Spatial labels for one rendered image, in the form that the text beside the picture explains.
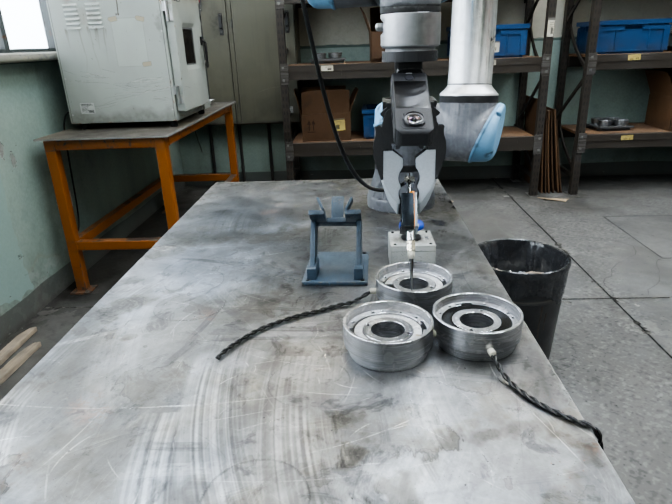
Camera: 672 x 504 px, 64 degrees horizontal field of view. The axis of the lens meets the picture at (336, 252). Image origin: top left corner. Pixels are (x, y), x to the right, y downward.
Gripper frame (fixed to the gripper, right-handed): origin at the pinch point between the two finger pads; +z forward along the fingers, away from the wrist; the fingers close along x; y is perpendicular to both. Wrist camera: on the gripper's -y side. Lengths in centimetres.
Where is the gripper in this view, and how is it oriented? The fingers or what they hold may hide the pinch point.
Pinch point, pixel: (408, 205)
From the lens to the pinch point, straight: 75.1
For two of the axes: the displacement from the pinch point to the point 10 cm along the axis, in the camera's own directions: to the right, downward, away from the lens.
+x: -10.0, 0.1, 0.8
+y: 0.8, -3.7, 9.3
